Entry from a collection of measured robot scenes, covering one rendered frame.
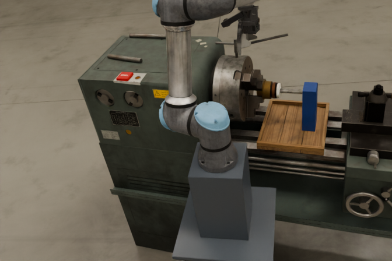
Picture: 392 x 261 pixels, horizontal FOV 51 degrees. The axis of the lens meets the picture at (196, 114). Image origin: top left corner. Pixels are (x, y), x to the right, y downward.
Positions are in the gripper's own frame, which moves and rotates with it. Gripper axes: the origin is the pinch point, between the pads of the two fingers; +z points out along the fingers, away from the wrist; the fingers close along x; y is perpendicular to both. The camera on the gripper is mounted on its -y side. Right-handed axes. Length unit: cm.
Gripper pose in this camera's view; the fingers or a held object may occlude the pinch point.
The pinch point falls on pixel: (242, 50)
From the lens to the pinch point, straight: 189.2
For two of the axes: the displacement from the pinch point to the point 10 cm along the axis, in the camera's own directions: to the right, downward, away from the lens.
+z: 0.8, 9.0, 4.3
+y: 9.3, 0.9, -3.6
